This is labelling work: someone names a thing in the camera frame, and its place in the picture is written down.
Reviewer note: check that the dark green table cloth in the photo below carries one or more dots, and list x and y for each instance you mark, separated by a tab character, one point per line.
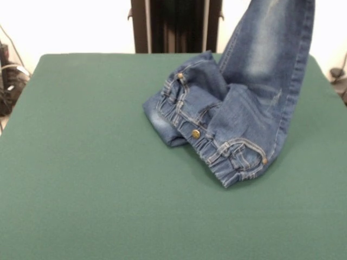
67	162

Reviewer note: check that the blue denim jeans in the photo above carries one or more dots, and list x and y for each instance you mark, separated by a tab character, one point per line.
244	108

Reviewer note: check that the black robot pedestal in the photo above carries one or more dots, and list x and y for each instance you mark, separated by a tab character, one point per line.
176	27

